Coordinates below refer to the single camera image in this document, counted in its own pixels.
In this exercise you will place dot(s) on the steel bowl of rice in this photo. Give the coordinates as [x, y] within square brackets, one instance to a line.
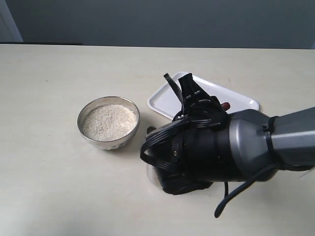
[109, 122]

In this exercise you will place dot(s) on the dark red wooden spoon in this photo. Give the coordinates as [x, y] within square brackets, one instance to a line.
[225, 106]

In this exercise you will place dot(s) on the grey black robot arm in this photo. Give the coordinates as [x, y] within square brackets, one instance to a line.
[260, 145]

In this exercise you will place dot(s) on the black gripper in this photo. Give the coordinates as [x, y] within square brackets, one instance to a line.
[188, 154]

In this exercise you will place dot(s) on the steel cup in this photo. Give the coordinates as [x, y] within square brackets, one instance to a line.
[152, 176]

